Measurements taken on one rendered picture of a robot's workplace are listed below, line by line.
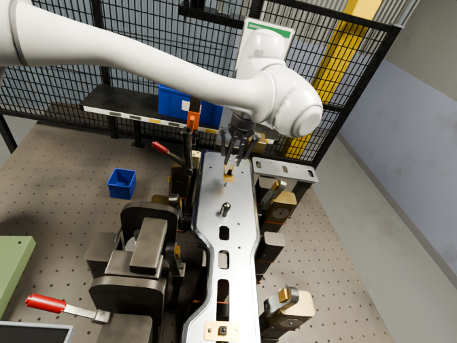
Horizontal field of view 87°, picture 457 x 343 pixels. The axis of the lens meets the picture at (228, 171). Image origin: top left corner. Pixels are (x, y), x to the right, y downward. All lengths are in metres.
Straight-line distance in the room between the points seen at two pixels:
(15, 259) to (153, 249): 0.67
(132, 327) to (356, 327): 0.86
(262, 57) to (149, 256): 0.48
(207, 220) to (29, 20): 0.61
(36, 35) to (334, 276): 1.23
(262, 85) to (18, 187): 1.17
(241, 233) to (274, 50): 0.52
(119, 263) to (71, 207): 0.74
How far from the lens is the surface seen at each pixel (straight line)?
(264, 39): 0.61
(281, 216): 0.92
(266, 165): 1.05
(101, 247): 0.65
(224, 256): 0.74
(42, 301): 0.55
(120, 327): 0.58
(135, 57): 0.51
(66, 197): 1.29
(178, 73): 0.48
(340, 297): 1.21
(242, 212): 0.83
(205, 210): 0.81
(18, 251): 1.12
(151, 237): 0.52
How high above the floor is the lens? 1.63
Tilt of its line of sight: 41 degrees down
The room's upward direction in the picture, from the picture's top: 16 degrees clockwise
